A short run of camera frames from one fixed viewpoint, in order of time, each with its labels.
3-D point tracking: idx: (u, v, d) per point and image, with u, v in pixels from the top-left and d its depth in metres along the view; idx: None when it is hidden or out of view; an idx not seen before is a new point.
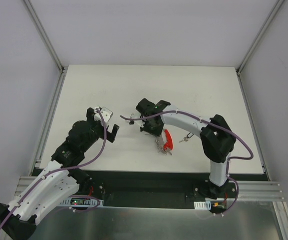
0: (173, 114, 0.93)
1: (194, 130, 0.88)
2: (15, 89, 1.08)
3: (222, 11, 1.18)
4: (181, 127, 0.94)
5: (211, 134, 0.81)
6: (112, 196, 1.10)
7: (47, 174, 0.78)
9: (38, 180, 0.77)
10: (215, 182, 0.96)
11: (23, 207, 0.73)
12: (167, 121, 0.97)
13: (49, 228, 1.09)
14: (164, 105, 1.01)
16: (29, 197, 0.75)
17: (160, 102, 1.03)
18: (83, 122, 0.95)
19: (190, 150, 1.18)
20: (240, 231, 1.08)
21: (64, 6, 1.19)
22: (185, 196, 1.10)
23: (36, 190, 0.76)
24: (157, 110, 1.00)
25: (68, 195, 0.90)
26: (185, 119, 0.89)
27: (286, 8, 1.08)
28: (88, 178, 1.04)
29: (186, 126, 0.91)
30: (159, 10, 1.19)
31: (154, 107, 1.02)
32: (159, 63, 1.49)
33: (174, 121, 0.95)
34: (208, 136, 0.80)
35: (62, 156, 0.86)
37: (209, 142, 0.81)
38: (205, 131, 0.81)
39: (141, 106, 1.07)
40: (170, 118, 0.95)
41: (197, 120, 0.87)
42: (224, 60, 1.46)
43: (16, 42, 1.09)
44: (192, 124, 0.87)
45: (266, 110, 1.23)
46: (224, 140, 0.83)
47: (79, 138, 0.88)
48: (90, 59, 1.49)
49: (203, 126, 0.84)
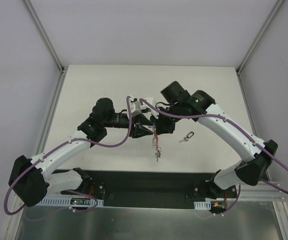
0: (221, 121, 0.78)
1: (242, 150, 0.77)
2: (15, 88, 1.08)
3: (222, 11, 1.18)
4: (223, 137, 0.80)
5: (264, 163, 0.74)
6: (112, 196, 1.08)
7: (73, 139, 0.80)
9: (64, 142, 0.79)
10: (219, 185, 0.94)
11: (46, 163, 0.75)
12: (205, 124, 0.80)
13: (49, 228, 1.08)
14: (205, 101, 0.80)
16: (53, 156, 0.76)
17: (200, 94, 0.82)
18: (107, 99, 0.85)
19: (190, 150, 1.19)
20: (240, 231, 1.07)
21: (64, 6, 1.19)
22: (186, 196, 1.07)
23: (61, 151, 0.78)
24: (197, 105, 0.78)
25: (73, 182, 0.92)
26: (235, 135, 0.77)
27: (286, 9, 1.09)
28: (89, 178, 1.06)
29: (230, 139, 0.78)
30: (159, 10, 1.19)
31: (194, 100, 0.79)
32: (159, 63, 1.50)
33: (217, 128, 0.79)
34: (260, 167, 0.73)
35: (88, 129, 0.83)
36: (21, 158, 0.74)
37: (257, 171, 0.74)
38: (259, 161, 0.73)
39: (174, 92, 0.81)
40: (214, 123, 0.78)
41: (250, 141, 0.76)
42: (225, 60, 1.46)
43: (16, 41, 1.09)
44: (243, 144, 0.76)
45: (266, 110, 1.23)
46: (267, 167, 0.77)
47: (103, 114, 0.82)
48: (91, 59, 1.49)
49: (257, 153, 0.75)
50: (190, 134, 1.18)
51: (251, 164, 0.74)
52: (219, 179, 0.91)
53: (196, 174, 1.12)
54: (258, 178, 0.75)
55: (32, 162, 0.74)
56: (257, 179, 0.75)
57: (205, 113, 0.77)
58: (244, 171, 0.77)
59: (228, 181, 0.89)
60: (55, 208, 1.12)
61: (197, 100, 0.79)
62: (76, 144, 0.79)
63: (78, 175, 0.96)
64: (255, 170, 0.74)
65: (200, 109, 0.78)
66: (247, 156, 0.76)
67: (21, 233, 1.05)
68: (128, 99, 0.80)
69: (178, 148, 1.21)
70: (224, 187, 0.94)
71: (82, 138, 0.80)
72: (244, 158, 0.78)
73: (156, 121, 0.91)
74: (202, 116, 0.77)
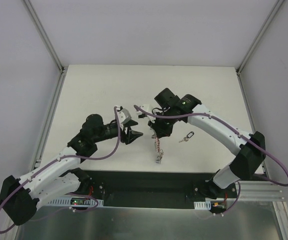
0: (206, 118, 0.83)
1: (228, 143, 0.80)
2: (14, 88, 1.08)
3: (222, 11, 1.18)
4: (212, 134, 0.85)
5: (250, 153, 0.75)
6: (112, 196, 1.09)
7: (63, 156, 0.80)
9: (53, 160, 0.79)
10: (219, 184, 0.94)
11: (34, 183, 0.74)
12: (195, 123, 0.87)
13: (49, 228, 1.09)
14: (193, 102, 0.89)
16: (41, 174, 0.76)
17: (187, 98, 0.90)
18: (98, 114, 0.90)
19: (190, 150, 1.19)
20: (240, 231, 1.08)
21: (64, 6, 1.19)
22: (186, 196, 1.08)
23: (50, 169, 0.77)
24: (184, 106, 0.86)
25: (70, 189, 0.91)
26: (220, 129, 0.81)
27: (286, 9, 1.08)
28: (88, 178, 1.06)
29: (217, 134, 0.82)
30: (159, 10, 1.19)
31: (182, 102, 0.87)
32: (159, 63, 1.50)
33: (204, 126, 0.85)
34: (247, 156, 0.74)
35: (78, 146, 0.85)
36: (10, 178, 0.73)
37: (245, 162, 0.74)
38: (245, 150, 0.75)
39: (165, 97, 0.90)
40: (200, 121, 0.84)
41: (235, 134, 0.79)
42: (225, 60, 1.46)
43: (16, 41, 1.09)
44: (228, 137, 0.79)
45: (266, 110, 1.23)
46: (257, 160, 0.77)
47: (92, 130, 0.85)
48: (90, 59, 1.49)
49: (242, 143, 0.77)
50: (191, 134, 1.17)
51: (239, 156, 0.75)
52: (217, 177, 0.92)
53: (196, 174, 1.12)
54: (248, 170, 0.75)
55: (20, 182, 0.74)
56: (248, 171, 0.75)
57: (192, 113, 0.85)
58: (235, 165, 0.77)
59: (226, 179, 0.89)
60: (55, 208, 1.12)
61: (184, 102, 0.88)
62: (66, 162, 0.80)
63: (75, 178, 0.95)
64: (243, 162, 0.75)
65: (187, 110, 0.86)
66: (234, 148, 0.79)
67: (21, 234, 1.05)
68: (115, 110, 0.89)
69: (178, 148, 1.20)
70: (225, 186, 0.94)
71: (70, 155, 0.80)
72: (233, 151, 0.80)
73: (153, 126, 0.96)
74: (190, 116, 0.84)
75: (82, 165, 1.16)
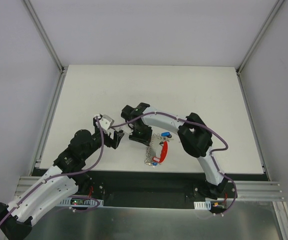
0: (153, 115, 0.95)
1: (174, 129, 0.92)
2: (15, 88, 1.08)
3: (222, 11, 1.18)
4: (162, 127, 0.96)
5: (188, 131, 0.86)
6: (112, 196, 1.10)
7: (48, 178, 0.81)
9: (39, 183, 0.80)
10: (211, 181, 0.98)
11: (21, 209, 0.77)
12: (149, 123, 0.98)
13: (49, 228, 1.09)
14: (144, 108, 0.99)
16: (28, 199, 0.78)
17: (140, 105, 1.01)
18: (87, 130, 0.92)
19: None
20: (240, 231, 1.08)
21: (64, 6, 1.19)
22: (185, 196, 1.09)
23: (36, 193, 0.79)
24: (138, 112, 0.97)
25: (68, 194, 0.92)
26: (163, 120, 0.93)
27: (286, 9, 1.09)
28: (89, 179, 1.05)
29: (166, 126, 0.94)
30: (160, 10, 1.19)
31: (135, 110, 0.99)
32: (159, 63, 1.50)
33: (154, 122, 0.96)
34: (185, 134, 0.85)
35: (63, 163, 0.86)
36: None
37: (186, 139, 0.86)
38: (182, 130, 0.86)
39: (125, 112, 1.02)
40: (150, 119, 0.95)
41: (174, 119, 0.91)
42: (225, 60, 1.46)
43: (16, 41, 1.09)
44: (170, 124, 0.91)
45: (265, 110, 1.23)
46: (201, 136, 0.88)
47: (78, 146, 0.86)
48: (90, 59, 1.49)
49: (180, 125, 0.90)
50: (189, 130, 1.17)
51: (180, 136, 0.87)
52: (205, 174, 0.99)
53: (196, 174, 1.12)
54: (193, 145, 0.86)
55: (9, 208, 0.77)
56: (193, 147, 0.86)
57: (142, 114, 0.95)
58: (184, 145, 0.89)
59: (205, 170, 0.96)
60: (55, 208, 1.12)
61: (136, 109, 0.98)
62: (51, 183, 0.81)
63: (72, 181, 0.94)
64: (185, 140, 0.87)
65: (140, 113, 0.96)
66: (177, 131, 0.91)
67: None
68: (98, 123, 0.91)
69: (178, 148, 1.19)
70: (219, 181, 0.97)
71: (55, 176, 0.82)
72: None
73: (133, 137, 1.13)
74: (142, 117, 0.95)
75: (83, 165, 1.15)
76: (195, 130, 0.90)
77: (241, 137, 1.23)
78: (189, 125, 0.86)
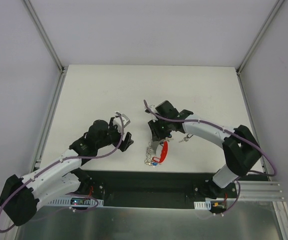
0: (196, 123, 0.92)
1: (217, 140, 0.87)
2: (14, 88, 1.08)
3: (222, 11, 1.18)
4: (202, 136, 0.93)
5: (236, 145, 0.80)
6: (112, 196, 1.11)
7: (65, 158, 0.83)
9: (56, 161, 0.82)
10: (217, 181, 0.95)
11: (37, 183, 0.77)
12: (190, 131, 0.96)
13: (49, 228, 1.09)
14: (186, 114, 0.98)
16: (44, 175, 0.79)
17: (182, 111, 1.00)
18: (104, 121, 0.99)
19: (190, 150, 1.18)
20: (240, 231, 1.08)
21: (64, 6, 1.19)
22: (185, 196, 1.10)
23: (52, 170, 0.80)
24: (179, 118, 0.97)
25: (71, 188, 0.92)
26: (207, 128, 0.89)
27: (286, 9, 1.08)
28: (88, 179, 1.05)
29: (208, 136, 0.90)
30: (159, 10, 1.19)
31: (177, 115, 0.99)
32: (159, 64, 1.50)
33: (195, 130, 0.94)
34: (231, 147, 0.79)
35: (79, 147, 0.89)
36: (13, 178, 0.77)
37: (232, 153, 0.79)
38: (230, 142, 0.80)
39: (163, 107, 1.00)
40: (192, 127, 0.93)
41: (220, 130, 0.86)
42: (224, 60, 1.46)
43: (15, 41, 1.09)
44: (215, 134, 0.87)
45: (266, 110, 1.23)
46: (249, 153, 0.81)
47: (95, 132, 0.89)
48: (90, 59, 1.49)
49: (226, 136, 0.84)
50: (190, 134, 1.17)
51: (226, 149, 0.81)
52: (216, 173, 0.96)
53: (196, 174, 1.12)
54: (239, 162, 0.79)
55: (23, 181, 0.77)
56: (238, 163, 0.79)
57: (183, 120, 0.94)
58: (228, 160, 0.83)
59: (221, 172, 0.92)
60: (56, 208, 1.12)
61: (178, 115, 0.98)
62: (68, 163, 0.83)
63: (75, 177, 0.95)
64: (230, 154, 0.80)
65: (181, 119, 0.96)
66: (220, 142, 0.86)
67: (21, 233, 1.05)
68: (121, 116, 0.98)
69: (178, 147, 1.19)
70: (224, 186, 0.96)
71: (70, 158, 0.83)
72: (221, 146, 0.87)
73: (151, 124, 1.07)
74: (184, 123, 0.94)
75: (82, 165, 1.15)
76: (242, 146, 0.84)
77: None
78: (238, 139, 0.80)
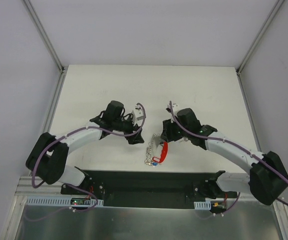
0: (220, 142, 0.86)
1: (243, 164, 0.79)
2: (14, 88, 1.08)
3: (222, 11, 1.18)
4: (226, 157, 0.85)
5: (264, 172, 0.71)
6: (112, 196, 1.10)
7: (90, 126, 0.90)
9: (83, 127, 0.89)
10: (219, 182, 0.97)
11: (69, 140, 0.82)
12: (213, 149, 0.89)
13: (49, 228, 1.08)
14: (210, 131, 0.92)
16: (74, 136, 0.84)
17: (205, 126, 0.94)
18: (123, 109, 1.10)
19: (190, 151, 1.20)
20: (240, 231, 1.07)
21: (64, 6, 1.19)
22: (185, 196, 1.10)
23: (80, 134, 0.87)
24: (202, 134, 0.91)
25: (78, 179, 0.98)
26: (233, 150, 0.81)
27: (286, 9, 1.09)
28: (88, 178, 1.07)
29: (233, 158, 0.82)
30: (160, 10, 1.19)
31: (200, 130, 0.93)
32: (159, 64, 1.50)
33: (218, 150, 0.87)
34: (258, 174, 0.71)
35: (99, 121, 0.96)
36: (47, 135, 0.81)
37: (258, 181, 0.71)
38: (256, 168, 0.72)
39: (186, 116, 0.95)
40: (215, 145, 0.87)
41: (247, 153, 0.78)
42: (224, 60, 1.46)
43: (15, 41, 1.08)
44: (241, 157, 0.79)
45: (266, 110, 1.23)
46: (278, 182, 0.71)
47: (115, 110, 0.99)
48: (90, 59, 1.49)
49: (254, 162, 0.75)
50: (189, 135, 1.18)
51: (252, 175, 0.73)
52: (223, 178, 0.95)
53: (196, 174, 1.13)
54: (266, 190, 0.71)
55: (56, 138, 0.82)
56: (265, 191, 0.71)
57: (207, 137, 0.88)
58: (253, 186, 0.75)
59: (230, 180, 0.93)
60: (55, 208, 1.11)
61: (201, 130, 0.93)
62: (92, 131, 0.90)
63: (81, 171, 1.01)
64: (257, 181, 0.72)
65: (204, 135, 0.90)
66: (247, 167, 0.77)
67: (21, 233, 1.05)
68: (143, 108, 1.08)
69: (178, 148, 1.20)
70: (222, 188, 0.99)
71: (95, 127, 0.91)
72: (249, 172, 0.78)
73: (166, 124, 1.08)
74: (207, 139, 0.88)
75: (82, 165, 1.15)
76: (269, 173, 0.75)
77: (241, 137, 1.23)
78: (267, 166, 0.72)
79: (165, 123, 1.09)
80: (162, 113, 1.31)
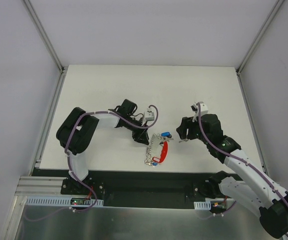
0: (243, 164, 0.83)
1: (262, 196, 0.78)
2: (14, 88, 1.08)
3: (222, 11, 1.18)
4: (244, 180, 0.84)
5: (284, 211, 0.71)
6: (112, 196, 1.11)
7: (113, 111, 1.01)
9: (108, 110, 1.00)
10: (224, 185, 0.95)
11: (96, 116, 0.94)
12: (231, 167, 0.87)
13: (50, 228, 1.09)
14: (233, 147, 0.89)
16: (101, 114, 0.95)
17: (229, 140, 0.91)
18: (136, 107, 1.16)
19: (190, 150, 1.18)
20: (240, 230, 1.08)
21: (64, 6, 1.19)
22: (185, 196, 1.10)
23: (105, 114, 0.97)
24: (225, 149, 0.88)
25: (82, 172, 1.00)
26: (255, 178, 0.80)
27: (285, 9, 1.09)
28: (88, 178, 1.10)
29: (251, 185, 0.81)
30: (159, 10, 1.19)
31: (223, 143, 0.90)
32: (159, 64, 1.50)
33: (237, 171, 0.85)
34: (277, 212, 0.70)
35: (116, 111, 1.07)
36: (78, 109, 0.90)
37: (275, 217, 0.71)
38: (277, 206, 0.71)
39: (212, 125, 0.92)
40: (236, 166, 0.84)
41: (270, 187, 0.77)
42: (224, 60, 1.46)
43: (15, 42, 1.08)
44: (262, 189, 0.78)
45: (266, 110, 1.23)
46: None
47: (131, 105, 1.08)
48: (90, 59, 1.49)
49: (275, 199, 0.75)
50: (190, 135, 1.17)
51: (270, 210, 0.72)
52: (231, 185, 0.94)
53: (197, 174, 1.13)
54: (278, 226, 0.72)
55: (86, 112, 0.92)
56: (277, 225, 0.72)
57: (229, 154, 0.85)
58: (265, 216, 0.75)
59: (238, 191, 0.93)
60: (56, 208, 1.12)
61: (223, 144, 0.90)
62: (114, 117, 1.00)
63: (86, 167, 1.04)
64: (272, 216, 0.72)
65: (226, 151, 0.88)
66: (266, 200, 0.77)
67: (20, 233, 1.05)
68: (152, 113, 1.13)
69: (178, 147, 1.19)
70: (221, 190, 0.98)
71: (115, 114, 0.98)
72: (267, 205, 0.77)
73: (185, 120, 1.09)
74: (229, 156, 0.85)
75: None
76: None
77: (241, 136, 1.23)
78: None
79: (184, 119, 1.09)
80: (162, 113, 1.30)
